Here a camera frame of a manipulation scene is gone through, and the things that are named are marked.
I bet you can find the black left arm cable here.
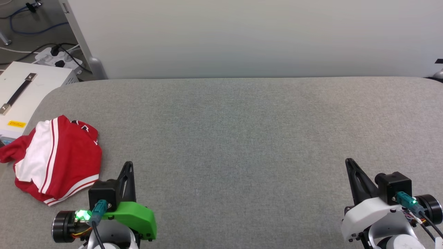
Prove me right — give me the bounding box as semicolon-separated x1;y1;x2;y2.
91;221;106;249

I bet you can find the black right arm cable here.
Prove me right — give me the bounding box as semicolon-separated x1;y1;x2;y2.
417;211;443;242

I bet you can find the white power strip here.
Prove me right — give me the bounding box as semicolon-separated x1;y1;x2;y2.
35;47;83;75

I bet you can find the black strap handle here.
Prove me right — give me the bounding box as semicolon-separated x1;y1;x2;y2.
0;73;37;115

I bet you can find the black cylindrical left gripper motor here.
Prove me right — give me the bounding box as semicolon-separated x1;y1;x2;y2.
52;211;77;243

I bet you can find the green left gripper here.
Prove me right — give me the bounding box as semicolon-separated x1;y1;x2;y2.
101;161;157;241

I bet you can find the white partition panel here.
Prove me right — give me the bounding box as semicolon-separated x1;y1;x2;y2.
59;0;443;80

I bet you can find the blue floor cable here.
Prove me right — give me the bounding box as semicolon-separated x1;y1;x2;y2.
9;6;70;35

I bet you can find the black cylindrical right gripper motor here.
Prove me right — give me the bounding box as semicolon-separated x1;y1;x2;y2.
415;194;443;227

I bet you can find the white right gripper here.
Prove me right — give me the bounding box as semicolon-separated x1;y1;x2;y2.
341;158;405;243

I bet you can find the red white basketball jersey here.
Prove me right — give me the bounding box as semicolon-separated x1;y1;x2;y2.
0;115;103;206

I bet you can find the white metal box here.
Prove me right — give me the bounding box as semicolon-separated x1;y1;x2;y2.
0;62;79;146

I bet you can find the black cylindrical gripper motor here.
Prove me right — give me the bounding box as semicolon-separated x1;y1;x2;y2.
52;211;77;243
415;194;443;227

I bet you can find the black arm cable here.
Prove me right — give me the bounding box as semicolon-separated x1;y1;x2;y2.
417;211;443;242
91;221;106;249

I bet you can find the teal cable connector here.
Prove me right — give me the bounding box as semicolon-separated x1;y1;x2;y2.
90;200;109;226
396;191;424;215

